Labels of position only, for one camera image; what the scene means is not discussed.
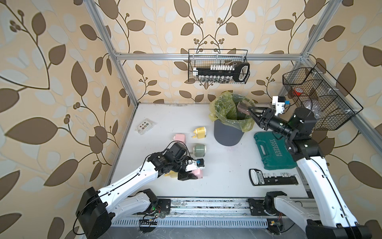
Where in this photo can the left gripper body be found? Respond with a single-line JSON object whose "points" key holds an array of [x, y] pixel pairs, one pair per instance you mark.
{"points": [[179, 167]]}

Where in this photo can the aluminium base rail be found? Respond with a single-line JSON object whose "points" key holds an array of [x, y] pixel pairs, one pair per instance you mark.
{"points": [[206, 207]]}

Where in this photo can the green pencil sharpener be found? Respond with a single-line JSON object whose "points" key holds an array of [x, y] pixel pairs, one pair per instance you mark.
{"points": [[199, 150]]}

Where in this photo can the pink shavings tray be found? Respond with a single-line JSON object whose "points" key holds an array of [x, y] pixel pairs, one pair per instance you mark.
{"points": [[244, 108]]}

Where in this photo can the white button box in bag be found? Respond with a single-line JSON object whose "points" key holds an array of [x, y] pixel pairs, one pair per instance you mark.
{"points": [[145, 126]]}

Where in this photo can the right wire basket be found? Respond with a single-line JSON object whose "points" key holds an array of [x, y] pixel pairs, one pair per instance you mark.
{"points": [[337, 103]]}

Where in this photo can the yellow-green bin liner bag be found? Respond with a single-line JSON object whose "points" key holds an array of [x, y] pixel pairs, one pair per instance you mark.
{"points": [[224, 109]]}

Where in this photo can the yellow sharpener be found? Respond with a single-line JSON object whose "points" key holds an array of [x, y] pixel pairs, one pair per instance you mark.
{"points": [[172, 174], [200, 133]]}

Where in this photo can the red tape roll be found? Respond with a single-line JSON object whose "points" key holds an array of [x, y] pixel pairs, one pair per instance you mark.
{"points": [[297, 91]]}

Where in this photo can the green plastic tool case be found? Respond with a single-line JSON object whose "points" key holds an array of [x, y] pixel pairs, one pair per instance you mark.
{"points": [[273, 151]]}

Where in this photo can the back wire basket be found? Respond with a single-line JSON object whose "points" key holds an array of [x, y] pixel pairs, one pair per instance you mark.
{"points": [[207, 57]]}

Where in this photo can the yellow sharpener near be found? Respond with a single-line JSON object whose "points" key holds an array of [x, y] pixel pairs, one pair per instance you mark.
{"points": [[172, 174]]}

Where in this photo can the wire basket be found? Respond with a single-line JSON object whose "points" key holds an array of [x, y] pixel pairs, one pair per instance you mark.
{"points": [[207, 57], [337, 103]]}

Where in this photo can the grey trash bin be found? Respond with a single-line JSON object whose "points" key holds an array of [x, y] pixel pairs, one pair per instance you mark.
{"points": [[226, 135]]}

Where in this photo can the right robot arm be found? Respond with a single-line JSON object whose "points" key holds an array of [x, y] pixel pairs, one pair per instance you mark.
{"points": [[335, 220]]}

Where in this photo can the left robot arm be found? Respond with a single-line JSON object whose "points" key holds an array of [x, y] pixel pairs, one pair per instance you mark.
{"points": [[98, 209]]}

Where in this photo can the clear plastic bag in basket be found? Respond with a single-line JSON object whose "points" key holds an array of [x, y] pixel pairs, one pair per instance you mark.
{"points": [[314, 108]]}

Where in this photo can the pink sharpener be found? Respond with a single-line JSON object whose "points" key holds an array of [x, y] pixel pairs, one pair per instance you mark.
{"points": [[180, 137], [198, 173]]}

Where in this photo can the socket set in basket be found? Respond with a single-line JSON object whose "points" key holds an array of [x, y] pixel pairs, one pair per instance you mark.
{"points": [[238, 73]]}

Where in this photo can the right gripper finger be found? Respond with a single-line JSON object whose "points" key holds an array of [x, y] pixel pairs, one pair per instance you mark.
{"points": [[256, 115], [263, 106]]}

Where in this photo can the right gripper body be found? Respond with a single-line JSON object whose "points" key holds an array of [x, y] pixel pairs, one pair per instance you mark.
{"points": [[269, 115]]}

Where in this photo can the yellow sharpener far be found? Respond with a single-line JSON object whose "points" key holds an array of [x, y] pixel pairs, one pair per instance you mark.
{"points": [[200, 133]]}

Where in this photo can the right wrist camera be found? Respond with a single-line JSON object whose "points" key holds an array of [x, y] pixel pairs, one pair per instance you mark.
{"points": [[279, 104]]}

